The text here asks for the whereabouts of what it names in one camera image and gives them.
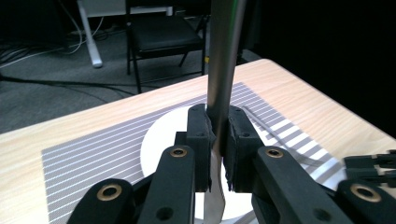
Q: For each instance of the silver metal cutlery piece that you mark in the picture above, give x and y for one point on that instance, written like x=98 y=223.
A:
x=222 y=62

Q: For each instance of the white round plate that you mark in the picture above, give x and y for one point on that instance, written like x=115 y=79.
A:
x=162 y=140

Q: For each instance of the white desk top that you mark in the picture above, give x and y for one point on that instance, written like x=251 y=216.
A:
x=124 y=7

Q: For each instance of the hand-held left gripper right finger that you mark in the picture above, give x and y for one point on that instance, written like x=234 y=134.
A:
x=241 y=149

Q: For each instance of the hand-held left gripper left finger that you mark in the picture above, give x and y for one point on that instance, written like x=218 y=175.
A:
x=197 y=140

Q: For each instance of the white desk leg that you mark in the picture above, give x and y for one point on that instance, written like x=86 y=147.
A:
x=91 y=43

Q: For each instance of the black folding chair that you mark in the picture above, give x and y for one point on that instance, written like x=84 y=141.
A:
x=165 y=34

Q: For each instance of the brown white striped placemat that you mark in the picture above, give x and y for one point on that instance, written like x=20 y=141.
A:
x=93 y=161

